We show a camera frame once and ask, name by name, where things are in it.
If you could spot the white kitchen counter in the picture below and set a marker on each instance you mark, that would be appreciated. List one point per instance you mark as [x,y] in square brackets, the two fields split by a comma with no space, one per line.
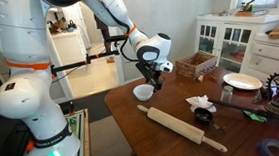
[67,47]

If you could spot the white plate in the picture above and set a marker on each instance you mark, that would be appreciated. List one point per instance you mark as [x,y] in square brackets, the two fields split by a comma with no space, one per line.
[242,81]

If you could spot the small white bowl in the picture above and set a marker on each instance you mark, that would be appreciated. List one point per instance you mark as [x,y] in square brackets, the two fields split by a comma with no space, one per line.
[143,92]

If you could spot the dark kettle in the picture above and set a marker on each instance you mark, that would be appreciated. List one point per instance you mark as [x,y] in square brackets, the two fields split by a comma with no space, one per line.
[71,25]

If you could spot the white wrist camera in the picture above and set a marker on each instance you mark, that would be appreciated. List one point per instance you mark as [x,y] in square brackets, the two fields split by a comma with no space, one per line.
[164,67]

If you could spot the small glass jar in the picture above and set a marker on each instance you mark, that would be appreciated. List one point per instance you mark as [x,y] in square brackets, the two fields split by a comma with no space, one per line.
[227,94]

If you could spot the black tripod rod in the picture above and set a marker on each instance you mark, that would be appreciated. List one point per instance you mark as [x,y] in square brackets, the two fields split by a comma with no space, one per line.
[249,110]

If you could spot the black camera stand boom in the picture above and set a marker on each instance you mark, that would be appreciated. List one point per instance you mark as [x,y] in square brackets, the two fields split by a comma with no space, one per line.
[78,63]

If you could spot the wooden crate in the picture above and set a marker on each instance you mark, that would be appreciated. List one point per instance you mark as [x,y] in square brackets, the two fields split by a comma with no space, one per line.
[195,65]

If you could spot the crumpled white napkin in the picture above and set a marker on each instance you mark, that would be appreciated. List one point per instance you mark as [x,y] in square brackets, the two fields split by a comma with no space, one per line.
[200,102]

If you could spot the white glass door cabinet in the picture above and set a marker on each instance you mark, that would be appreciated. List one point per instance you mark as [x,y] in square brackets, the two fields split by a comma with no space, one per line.
[229,30]

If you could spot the white drawer dresser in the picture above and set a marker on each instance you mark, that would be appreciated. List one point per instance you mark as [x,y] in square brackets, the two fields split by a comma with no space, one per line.
[271,57]

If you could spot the utensil holder tray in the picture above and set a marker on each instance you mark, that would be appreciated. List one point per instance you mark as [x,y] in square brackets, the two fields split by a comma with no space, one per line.
[249,11]

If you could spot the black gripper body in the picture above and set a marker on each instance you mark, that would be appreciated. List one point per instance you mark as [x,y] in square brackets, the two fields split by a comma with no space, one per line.
[146,70]

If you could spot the wooden rolling pin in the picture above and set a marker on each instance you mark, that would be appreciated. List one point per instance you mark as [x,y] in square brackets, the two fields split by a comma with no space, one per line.
[178,126]

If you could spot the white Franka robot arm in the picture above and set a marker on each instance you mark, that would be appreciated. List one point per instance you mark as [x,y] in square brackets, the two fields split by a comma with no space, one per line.
[30,96]

